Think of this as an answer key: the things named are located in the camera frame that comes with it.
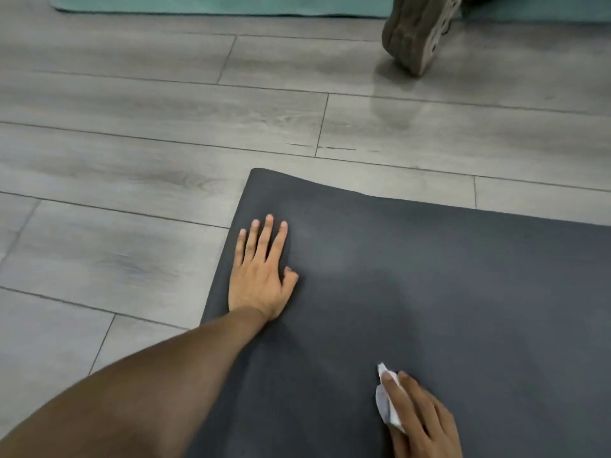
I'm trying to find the white wipe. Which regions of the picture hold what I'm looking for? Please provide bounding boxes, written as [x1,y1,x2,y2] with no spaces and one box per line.
[374,361,407,434]

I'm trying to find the person's left forearm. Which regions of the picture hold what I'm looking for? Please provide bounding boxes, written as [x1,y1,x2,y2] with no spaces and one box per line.
[0,306,269,458]

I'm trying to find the person's right hand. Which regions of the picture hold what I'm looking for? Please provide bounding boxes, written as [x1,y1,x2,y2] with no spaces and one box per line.
[381,370,465,458]

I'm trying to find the teal floor mat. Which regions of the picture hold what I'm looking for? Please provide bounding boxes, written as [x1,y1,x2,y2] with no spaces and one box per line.
[50,0,611,24]

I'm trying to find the person's left hand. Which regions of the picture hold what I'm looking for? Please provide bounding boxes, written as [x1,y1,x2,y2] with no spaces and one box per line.
[227,214,300,323]

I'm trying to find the dark grey yoga mat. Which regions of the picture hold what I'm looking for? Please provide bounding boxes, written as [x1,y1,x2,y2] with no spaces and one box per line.
[183,167,611,458]

